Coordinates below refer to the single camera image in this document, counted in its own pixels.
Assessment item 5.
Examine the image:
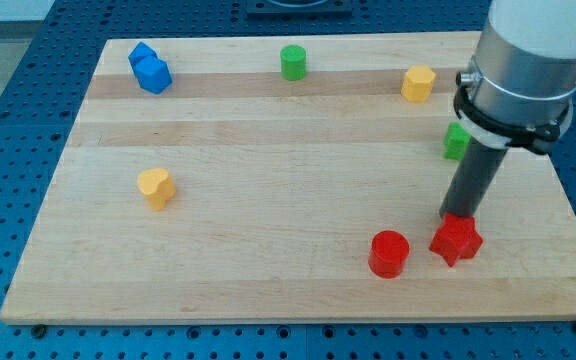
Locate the red cylinder block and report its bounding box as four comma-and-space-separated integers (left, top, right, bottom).
368, 230, 410, 279

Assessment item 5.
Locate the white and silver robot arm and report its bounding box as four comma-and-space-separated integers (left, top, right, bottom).
454, 0, 576, 155

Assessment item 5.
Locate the green star block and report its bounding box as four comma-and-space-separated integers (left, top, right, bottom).
443, 122, 471, 161

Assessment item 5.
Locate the red star block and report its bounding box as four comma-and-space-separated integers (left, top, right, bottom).
429, 212, 483, 267

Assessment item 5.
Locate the light wooden board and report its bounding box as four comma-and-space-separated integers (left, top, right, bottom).
0, 32, 576, 325

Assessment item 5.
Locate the green cylinder block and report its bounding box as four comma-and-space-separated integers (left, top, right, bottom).
280, 45, 307, 81

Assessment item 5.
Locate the yellow heart block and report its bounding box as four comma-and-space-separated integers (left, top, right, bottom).
137, 168, 176, 211

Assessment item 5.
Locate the yellow hexagon block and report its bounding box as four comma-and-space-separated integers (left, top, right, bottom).
401, 65, 437, 102

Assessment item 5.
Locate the blue hexagon block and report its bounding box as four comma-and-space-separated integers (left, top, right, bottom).
133, 56, 173, 94

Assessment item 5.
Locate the blue cube block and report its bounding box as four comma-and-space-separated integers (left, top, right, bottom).
128, 42, 157, 70

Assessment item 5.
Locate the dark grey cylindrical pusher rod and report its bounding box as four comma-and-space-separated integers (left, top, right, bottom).
439, 138, 507, 218

